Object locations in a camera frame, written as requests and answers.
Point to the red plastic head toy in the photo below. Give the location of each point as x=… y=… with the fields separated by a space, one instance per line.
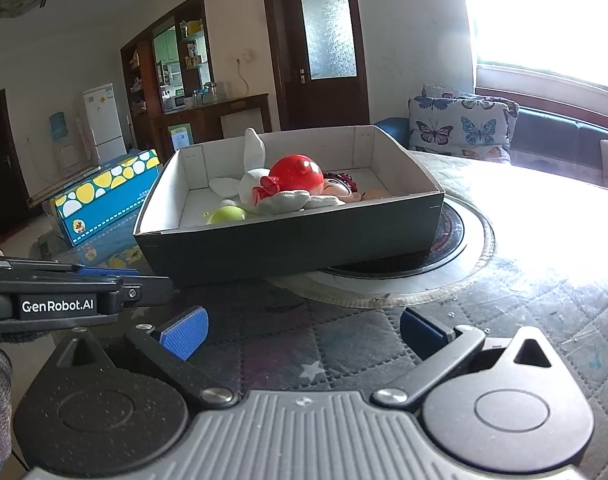
x=296 y=172

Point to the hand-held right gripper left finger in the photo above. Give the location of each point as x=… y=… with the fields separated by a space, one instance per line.
x=184 y=335

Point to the white rabbit plush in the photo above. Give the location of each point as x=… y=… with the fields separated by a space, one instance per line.
x=254 y=182

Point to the microwave oven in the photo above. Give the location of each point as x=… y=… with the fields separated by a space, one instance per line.
x=174 y=103

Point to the brown wooden cabinet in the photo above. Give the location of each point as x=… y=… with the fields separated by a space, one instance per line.
x=204 y=120

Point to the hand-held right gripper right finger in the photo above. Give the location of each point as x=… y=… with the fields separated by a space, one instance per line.
x=421 y=329

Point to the blue sofa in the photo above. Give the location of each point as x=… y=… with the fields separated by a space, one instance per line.
x=554 y=135

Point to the water dispenser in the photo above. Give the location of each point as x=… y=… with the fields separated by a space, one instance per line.
x=60 y=132

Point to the dark wooden door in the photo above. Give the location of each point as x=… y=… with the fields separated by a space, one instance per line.
x=1 y=160

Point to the dark cardboard box white inside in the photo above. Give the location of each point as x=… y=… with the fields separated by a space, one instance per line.
x=284 y=245

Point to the ceiling lamp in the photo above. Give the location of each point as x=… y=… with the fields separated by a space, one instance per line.
x=21 y=4

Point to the blue box with yellow dots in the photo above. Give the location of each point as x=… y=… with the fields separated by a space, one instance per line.
x=109 y=195

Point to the white board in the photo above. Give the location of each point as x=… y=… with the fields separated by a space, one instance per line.
x=241 y=124

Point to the black-haired doll figurine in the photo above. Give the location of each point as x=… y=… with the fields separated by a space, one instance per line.
x=341 y=186

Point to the white refrigerator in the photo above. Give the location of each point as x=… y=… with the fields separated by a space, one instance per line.
x=104 y=125

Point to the window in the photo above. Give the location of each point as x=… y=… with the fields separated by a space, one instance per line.
x=549 y=15

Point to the green ball toy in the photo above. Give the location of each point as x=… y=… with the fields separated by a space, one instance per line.
x=226 y=215

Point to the butterfly print cushion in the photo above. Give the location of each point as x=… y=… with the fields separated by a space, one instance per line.
x=459 y=125

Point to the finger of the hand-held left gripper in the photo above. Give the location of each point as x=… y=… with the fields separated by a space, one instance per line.
x=109 y=272

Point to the round glass turntable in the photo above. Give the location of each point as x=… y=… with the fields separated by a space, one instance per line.
x=459 y=255

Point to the brown door with frosted glass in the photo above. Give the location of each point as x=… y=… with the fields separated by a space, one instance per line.
x=284 y=60

